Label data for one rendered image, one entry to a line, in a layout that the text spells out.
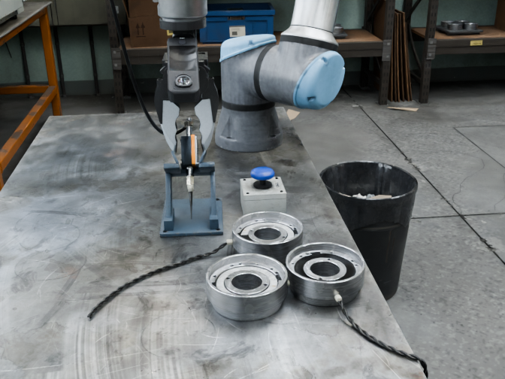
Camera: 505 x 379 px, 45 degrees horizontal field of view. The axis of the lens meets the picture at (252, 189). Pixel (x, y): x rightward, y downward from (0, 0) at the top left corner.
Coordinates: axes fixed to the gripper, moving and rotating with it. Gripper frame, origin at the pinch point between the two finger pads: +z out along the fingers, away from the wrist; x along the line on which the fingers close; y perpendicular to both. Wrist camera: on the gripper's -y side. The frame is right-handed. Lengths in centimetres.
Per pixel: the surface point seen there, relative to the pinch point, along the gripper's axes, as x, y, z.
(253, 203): -10.2, -3.9, 8.9
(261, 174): -11.7, -1.9, 4.6
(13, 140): 94, 192, 65
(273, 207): -13.5, -3.7, 9.8
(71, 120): 31, 54, 12
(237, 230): -7.2, -13.1, 8.9
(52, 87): 98, 292, 65
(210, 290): -3.1, -29.4, 8.6
